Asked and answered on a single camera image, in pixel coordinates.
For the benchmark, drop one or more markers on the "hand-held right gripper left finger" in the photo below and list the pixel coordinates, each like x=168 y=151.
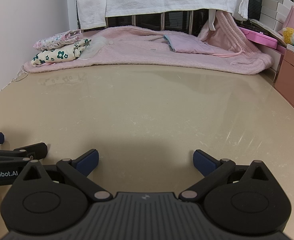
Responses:
x=87 y=161

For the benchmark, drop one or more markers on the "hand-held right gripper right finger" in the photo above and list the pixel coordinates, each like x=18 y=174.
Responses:
x=204 y=161

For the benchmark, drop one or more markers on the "pink and blue garment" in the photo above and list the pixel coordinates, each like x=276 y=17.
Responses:
x=186 y=43

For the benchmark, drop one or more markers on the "cream green-flower folded garment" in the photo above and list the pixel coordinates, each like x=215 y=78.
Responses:
x=59 y=53

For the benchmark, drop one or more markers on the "grey fluffy fur piece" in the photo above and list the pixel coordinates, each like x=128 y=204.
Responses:
x=94 y=48

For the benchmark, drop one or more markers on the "pink fuzzy blanket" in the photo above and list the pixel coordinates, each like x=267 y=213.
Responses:
x=137 y=52

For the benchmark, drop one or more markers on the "white storage box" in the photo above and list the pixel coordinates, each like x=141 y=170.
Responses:
x=271 y=60

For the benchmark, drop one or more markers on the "pink ribbed knit garment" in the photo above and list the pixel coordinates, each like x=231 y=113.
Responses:
x=236 y=40

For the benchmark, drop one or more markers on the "pink flat box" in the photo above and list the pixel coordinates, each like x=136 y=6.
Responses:
x=261 y=39

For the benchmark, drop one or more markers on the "metal bar railing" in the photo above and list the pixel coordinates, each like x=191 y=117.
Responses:
x=162 y=21

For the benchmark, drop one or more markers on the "stack of white boxes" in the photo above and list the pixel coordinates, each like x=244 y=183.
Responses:
x=274 y=10

